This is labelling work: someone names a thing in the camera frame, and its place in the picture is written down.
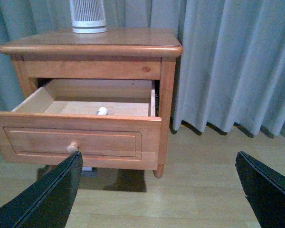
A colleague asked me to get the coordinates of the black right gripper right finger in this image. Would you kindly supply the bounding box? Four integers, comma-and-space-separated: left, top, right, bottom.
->
235, 151, 285, 228

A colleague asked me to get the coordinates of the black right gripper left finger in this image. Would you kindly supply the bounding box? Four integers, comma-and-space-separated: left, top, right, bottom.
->
0, 152, 83, 228

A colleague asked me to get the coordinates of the wooden drawer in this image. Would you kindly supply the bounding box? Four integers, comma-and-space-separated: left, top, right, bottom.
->
0, 79, 162, 170

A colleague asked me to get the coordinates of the white medicine bottle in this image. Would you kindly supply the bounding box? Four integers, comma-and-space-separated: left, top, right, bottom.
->
96, 107, 108, 115

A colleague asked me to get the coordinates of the floor power socket box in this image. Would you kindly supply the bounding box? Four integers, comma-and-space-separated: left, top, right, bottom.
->
82, 167, 93, 172

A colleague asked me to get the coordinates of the wooden nightstand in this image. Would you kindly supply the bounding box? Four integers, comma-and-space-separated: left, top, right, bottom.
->
0, 28, 183, 178

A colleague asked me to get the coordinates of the grey-green curtain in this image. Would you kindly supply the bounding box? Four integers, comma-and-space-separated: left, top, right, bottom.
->
0, 0, 285, 140

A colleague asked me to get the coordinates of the white slatted table lamp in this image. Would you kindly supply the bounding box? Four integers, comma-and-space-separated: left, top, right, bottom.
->
69, 0, 107, 34

